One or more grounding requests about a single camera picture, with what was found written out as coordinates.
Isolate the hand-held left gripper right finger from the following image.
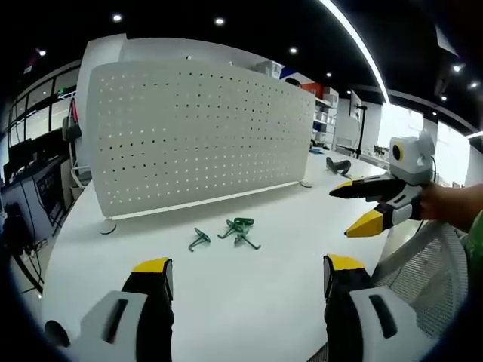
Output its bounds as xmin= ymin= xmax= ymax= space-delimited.
xmin=323 ymin=254 xmax=431 ymax=362

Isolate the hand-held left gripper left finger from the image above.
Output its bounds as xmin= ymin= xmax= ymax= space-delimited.
xmin=69 ymin=257 xmax=175 ymax=362

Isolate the white perforated mounting plate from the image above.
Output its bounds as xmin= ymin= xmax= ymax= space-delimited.
xmin=85 ymin=59 xmax=317 ymax=235

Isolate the person's right hand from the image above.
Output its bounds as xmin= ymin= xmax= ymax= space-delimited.
xmin=420 ymin=183 xmax=460 ymax=228

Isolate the black curved headset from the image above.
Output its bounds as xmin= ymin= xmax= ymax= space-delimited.
xmin=325 ymin=156 xmax=352 ymax=176

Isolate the black tripod stand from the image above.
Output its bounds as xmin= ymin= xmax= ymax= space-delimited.
xmin=353 ymin=104 xmax=370 ymax=160

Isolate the white mesh office chair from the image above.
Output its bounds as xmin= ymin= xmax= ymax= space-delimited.
xmin=371 ymin=220 xmax=469 ymax=342

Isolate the person's green sleeve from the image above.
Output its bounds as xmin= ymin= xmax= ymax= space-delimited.
xmin=464 ymin=210 xmax=483 ymax=275

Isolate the white storage shelf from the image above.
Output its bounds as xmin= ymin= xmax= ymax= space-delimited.
xmin=312 ymin=86 xmax=339 ymax=149

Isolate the long ceiling light strip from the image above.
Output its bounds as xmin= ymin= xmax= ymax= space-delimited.
xmin=318 ymin=0 xmax=392 ymax=103

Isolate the black computer monitor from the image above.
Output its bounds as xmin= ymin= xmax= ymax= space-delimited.
xmin=6 ymin=138 xmax=35 ymax=175

